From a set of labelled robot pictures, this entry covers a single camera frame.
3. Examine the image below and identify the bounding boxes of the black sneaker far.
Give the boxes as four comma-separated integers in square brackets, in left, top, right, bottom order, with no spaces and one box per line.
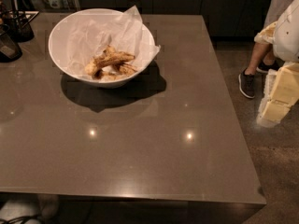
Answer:
[257,62,279,74]

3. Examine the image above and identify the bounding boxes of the white paper liner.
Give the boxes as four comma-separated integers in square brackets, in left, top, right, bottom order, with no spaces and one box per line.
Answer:
[67,7,160,83]

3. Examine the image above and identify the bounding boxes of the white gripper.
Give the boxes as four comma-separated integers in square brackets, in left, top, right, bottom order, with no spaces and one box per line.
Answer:
[254,0,299,128]

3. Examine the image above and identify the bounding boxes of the black wire utensil holder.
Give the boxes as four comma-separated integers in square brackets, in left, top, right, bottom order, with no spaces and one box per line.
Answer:
[1,0,35,43]

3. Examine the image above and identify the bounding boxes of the white ceramic bowl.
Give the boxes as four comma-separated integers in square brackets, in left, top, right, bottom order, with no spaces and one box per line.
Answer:
[49,8,155,89]

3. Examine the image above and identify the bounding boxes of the black sneaker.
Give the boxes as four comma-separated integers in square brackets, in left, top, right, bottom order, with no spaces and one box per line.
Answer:
[238,72,255,99]
[257,62,279,74]

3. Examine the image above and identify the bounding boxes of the dark scale device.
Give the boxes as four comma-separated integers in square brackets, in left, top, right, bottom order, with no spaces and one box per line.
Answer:
[0,24,22,63]

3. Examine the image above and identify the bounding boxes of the white object under table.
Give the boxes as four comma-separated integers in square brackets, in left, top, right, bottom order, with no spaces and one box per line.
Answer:
[0,193,60,224]

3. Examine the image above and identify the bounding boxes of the black sneaker near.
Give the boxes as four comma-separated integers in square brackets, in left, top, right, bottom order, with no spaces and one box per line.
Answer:
[238,72,255,99]

